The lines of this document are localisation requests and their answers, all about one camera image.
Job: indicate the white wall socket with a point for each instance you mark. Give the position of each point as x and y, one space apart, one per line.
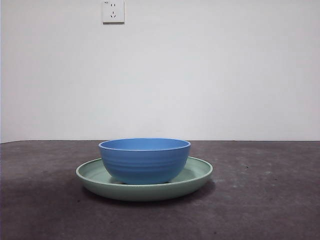
113 12

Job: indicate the green round plate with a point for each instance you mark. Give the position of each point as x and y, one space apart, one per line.
140 193

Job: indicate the blue ribbed bowl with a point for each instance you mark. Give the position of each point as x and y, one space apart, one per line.
145 162

